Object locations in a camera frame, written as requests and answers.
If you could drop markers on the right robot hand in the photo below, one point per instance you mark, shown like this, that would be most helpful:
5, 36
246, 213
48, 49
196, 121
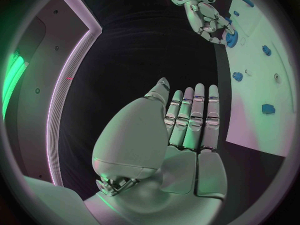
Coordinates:
204, 13

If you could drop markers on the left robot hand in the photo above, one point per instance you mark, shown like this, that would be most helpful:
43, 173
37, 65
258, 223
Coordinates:
140, 135

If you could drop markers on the white task board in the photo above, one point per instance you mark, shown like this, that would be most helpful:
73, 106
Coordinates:
257, 90

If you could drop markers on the small blue peg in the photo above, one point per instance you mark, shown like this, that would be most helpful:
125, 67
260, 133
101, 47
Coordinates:
236, 13

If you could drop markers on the long blue cylinder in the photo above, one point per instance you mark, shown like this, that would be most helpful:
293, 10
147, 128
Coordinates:
246, 0

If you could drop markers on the small blue gear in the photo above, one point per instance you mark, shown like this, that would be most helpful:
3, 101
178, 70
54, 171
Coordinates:
237, 76

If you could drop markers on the blue plug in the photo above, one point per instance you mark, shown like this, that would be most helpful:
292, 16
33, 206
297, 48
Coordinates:
266, 50

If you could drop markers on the blue block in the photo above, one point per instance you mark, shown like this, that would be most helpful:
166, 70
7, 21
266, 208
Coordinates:
268, 109

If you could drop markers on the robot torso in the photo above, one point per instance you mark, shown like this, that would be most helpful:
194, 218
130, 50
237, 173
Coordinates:
46, 60

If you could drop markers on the glowing light bar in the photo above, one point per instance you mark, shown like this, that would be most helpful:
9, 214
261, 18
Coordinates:
12, 78

